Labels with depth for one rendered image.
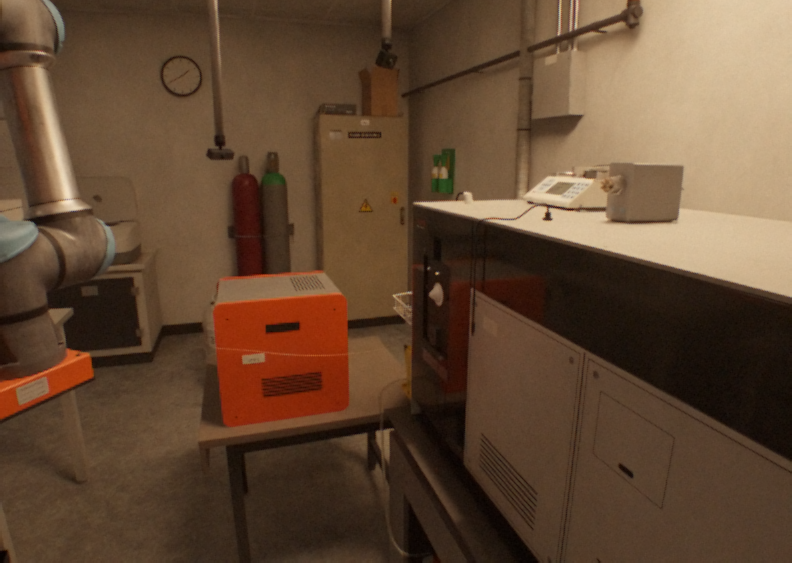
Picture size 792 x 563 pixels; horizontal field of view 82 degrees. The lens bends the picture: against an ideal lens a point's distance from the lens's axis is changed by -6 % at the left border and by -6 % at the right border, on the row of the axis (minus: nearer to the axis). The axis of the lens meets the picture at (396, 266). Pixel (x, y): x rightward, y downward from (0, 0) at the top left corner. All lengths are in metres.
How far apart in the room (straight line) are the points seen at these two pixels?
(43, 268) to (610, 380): 0.91
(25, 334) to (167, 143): 3.78
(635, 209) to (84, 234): 1.07
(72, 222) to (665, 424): 0.99
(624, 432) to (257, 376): 1.19
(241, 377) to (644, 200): 1.26
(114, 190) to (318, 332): 3.15
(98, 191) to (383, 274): 2.51
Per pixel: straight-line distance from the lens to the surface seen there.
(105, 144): 4.71
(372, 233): 4.42
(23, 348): 0.93
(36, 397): 0.95
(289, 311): 1.59
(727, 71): 2.10
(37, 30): 1.08
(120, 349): 4.29
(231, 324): 1.60
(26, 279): 0.93
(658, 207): 1.15
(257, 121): 4.60
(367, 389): 1.90
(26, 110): 1.04
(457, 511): 1.30
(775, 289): 0.62
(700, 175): 2.12
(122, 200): 4.53
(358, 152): 4.34
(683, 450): 0.72
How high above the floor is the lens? 1.57
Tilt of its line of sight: 12 degrees down
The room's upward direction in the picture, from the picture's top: straight up
